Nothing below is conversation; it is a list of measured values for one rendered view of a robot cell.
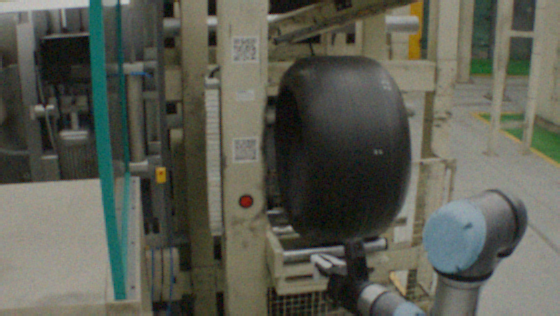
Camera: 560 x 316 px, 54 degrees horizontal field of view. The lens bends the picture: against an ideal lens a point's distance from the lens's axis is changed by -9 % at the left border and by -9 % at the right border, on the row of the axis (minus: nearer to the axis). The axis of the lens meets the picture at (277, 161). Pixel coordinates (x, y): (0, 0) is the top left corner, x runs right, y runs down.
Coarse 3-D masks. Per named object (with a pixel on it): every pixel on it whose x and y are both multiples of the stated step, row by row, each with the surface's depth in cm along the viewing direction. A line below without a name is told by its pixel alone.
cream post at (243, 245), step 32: (224, 0) 157; (256, 0) 158; (224, 32) 160; (256, 32) 161; (224, 64) 162; (256, 64) 164; (224, 96) 165; (256, 96) 167; (224, 128) 168; (256, 128) 170; (224, 160) 172; (224, 192) 175; (256, 192) 177; (224, 224) 179; (256, 224) 180; (224, 256) 187; (256, 256) 184; (224, 288) 195; (256, 288) 187
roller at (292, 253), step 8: (368, 240) 183; (376, 240) 184; (384, 240) 184; (288, 248) 178; (296, 248) 179; (304, 248) 179; (312, 248) 179; (320, 248) 180; (328, 248) 180; (336, 248) 180; (368, 248) 182; (376, 248) 183; (384, 248) 184; (288, 256) 177; (296, 256) 178; (304, 256) 178
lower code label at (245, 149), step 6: (234, 138) 170; (240, 138) 170; (246, 138) 171; (252, 138) 171; (234, 144) 170; (240, 144) 171; (246, 144) 171; (252, 144) 172; (234, 150) 171; (240, 150) 171; (246, 150) 172; (252, 150) 172; (234, 156) 172; (240, 156) 172; (246, 156) 172; (252, 156) 173; (234, 162) 172
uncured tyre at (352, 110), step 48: (288, 96) 202; (336, 96) 160; (384, 96) 163; (288, 144) 211; (336, 144) 157; (384, 144) 160; (288, 192) 199; (336, 192) 160; (384, 192) 163; (336, 240) 177
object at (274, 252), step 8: (272, 232) 183; (272, 240) 177; (272, 248) 174; (280, 248) 173; (272, 256) 174; (280, 256) 172; (272, 264) 175; (280, 264) 173; (272, 272) 176; (280, 272) 174
